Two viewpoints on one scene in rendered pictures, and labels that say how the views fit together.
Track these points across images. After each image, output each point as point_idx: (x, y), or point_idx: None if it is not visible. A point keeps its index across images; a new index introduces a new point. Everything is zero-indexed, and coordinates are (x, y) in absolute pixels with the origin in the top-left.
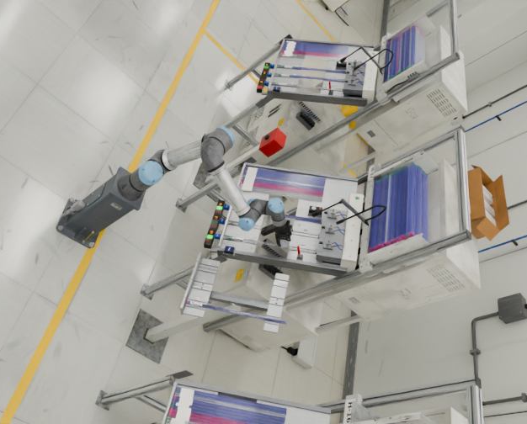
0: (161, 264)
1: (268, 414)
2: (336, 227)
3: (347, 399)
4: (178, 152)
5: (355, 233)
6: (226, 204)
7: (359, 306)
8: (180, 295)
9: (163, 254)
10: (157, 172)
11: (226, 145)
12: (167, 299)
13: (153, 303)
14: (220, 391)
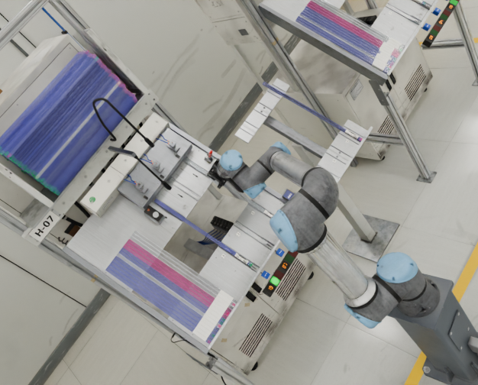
0: (340, 318)
1: (313, 21)
2: (146, 170)
3: None
4: (354, 270)
5: (130, 148)
6: (266, 277)
7: None
8: (321, 285)
9: (334, 332)
10: (388, 263)
11: (292, 197)
12: None
13: None
14: (348, 53)
